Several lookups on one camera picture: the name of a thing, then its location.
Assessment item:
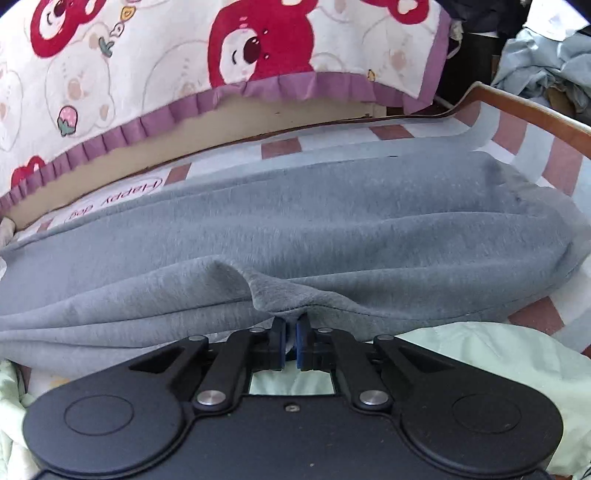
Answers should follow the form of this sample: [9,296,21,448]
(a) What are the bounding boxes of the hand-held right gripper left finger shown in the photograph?
[129,318,287,411]

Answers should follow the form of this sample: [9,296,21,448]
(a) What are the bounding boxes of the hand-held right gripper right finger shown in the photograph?
[296,314,455,411]

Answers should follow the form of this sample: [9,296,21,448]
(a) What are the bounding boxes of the grey sweatpants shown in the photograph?
[0,150,591,379]

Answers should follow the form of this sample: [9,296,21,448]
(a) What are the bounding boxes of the pile of light blue clothes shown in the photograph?
[492,25,591,114]

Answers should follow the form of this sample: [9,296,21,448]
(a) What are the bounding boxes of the light green blanket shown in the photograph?
[0,320,591,480]

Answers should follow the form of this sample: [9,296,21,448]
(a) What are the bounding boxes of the beige headboard panel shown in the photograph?
[7,95,389,229]

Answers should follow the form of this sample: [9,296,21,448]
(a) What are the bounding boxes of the bear printed quilt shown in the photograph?
[0,0,453,213]

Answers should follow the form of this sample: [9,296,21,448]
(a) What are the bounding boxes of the dark cloth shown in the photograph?
[443,0,529,40]

